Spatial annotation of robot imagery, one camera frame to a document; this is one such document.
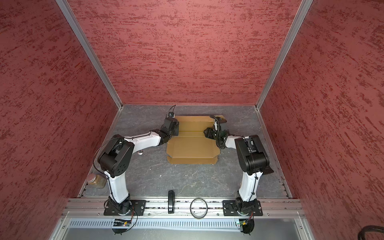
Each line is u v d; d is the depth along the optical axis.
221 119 0.92
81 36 0.81
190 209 0.73
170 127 0.76
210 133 0.90
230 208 0.74
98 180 0.76
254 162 0.49
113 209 0.67
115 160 0.50
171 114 0.86
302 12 0.73
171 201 0.73
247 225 0.71
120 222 0.73
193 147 1.00
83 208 0.75
